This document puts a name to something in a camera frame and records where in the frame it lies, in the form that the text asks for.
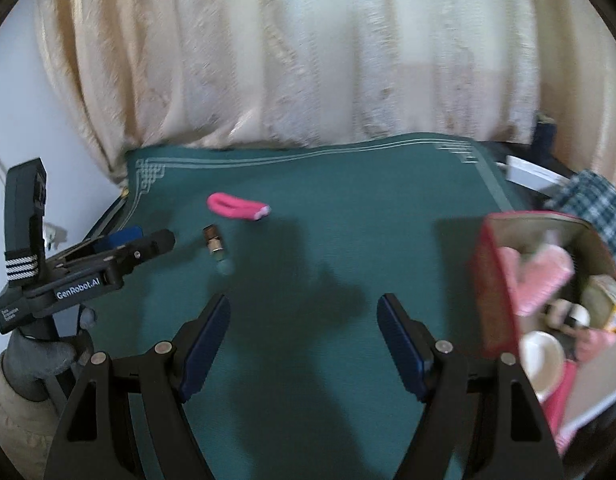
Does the dark blue bottle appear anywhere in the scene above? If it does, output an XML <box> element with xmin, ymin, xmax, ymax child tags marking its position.
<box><xmin>532</xmin><ymin>112</ymin><xmax>557</xmax><ymax>161</ymax></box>

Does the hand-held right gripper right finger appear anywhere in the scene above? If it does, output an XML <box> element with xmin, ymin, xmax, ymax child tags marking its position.
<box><xmin>377</xmin><ymin>292</ymin><xmax>563</xmax><ymax>480</ymax></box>

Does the small glass bottle gold cap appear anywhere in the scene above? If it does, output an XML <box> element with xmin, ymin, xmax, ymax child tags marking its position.
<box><xmin>203</xmin><ymin>226</ymin><xmax>233</xmax><ymax>276</ymax></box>

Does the white plastic lid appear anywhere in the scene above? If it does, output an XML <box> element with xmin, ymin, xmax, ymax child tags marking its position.
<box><xmin>520</xmin><ymin>330</ymin><xmax>567</xmax><ymax>403</ymax></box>

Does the person's left forearm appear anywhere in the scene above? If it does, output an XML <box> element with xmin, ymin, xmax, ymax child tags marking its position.
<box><xmin>0</xmin><ymin>360</ymin><xmax>64</xmax><ymax>480</ymax></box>

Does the large pink hair roller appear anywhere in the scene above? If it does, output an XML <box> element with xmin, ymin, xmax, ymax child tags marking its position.
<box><xmin>518</xmin><ymin>245</ymin><xmax>576</xmax><ymax>313</ymax></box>

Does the cream patterned curtain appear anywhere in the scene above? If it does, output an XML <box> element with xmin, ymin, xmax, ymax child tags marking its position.
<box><xmin>35</xmin><ymin>0</ymin><xmax>616</xmax><ymax>186</ymax></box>

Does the white wall plug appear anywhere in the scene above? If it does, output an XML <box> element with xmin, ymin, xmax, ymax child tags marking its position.
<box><xmin>43</xmin><ymin>222</ymin><xmax>69</xmax><ymax>251</ymax></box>

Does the white flat box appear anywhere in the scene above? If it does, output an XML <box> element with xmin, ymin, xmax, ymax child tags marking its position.
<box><xmin>498</xmin><ymin>155</ymin><xmax>571</xmax><ymax>193</ymax></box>

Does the green table mat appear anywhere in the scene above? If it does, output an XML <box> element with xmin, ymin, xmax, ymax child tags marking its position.
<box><xmin>85</xmin><ymin>132</ymin><xmax>533</xmax><ymax>480</ymax></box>

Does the yellow cardboard box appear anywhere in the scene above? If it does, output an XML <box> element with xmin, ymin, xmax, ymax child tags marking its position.
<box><xmin>585</xmin><ymin>275</ymin><xmax>616</xmax><ymax>335</ymax></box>

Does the red cardboard box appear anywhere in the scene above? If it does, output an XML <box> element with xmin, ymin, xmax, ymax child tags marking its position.
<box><xmin>470</xmin><ymin>210</ymin><xmax>616</xmax><ymax>456</ymax></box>

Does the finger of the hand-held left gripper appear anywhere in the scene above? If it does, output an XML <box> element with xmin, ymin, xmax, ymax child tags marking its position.
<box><xmin>105</xmin><ymin>229</ymin><xmax>176</xmax><ymax>286</ymax></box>
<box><xmin>63</xmin><ymin>227</ymin><xmax>144</xmax><ymax>266</ymax></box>

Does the person's left hand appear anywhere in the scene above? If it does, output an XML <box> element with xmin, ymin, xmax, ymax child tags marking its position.
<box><xmin>0</xmin><ymin>307</ymin><xmax>96</xmax><ymax>401</ymax></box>

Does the plaid cloth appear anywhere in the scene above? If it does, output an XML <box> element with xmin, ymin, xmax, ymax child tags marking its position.
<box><xmin>548</xmin><ymin>170</ymin><xmax>616</xmax><ymax>271</ymax></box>

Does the panda toy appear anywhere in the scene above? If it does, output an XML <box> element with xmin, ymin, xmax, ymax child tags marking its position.
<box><xmin>545</xmin><ymin>300</ymin><xmax>592</xmax><ymax>333</ymax></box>

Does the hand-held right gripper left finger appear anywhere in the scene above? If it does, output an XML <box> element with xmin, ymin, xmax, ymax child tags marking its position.
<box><xmin>44</xmin><ymin>294</ymin><xmax>232</xmax><ymax>480</ymax></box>

